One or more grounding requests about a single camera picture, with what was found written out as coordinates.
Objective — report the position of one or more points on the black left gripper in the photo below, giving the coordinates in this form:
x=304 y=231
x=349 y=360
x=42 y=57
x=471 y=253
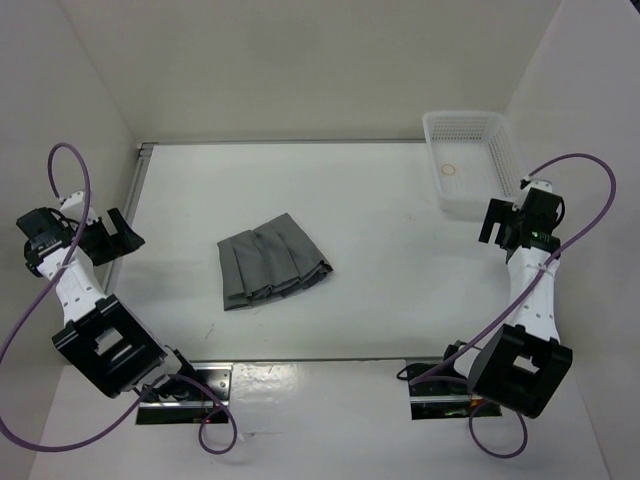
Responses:
x=120 y=243

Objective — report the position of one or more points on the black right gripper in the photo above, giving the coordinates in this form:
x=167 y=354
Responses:
x=500 y=211

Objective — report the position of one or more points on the grey pleated skirt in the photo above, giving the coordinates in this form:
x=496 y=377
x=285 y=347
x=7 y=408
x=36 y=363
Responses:
x=275 y=260

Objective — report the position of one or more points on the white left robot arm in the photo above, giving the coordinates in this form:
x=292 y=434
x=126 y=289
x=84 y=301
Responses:
x=101 y=337

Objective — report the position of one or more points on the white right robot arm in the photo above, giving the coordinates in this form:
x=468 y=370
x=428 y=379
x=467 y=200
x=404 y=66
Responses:
x=524 y=362

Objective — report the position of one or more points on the white plastic basket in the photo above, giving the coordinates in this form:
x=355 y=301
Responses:
x=485 y=153

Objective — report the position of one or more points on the orange rubber band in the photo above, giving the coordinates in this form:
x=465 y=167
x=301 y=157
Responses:
x=448 y=169

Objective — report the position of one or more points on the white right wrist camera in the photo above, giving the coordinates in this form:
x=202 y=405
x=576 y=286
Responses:
x=527 y=183

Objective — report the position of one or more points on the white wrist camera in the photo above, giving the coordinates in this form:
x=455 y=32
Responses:
x=527 y=183
x=73 y=206

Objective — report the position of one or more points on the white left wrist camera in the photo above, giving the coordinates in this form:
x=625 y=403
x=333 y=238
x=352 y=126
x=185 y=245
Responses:
x=73 y=206

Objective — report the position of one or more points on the white aluminium table rail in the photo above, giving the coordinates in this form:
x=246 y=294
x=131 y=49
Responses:
x=142 y=163

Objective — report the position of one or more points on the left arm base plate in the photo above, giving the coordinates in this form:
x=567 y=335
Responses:
x=194 y=406

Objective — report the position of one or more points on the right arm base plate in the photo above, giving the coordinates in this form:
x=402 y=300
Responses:
x=435 y=400

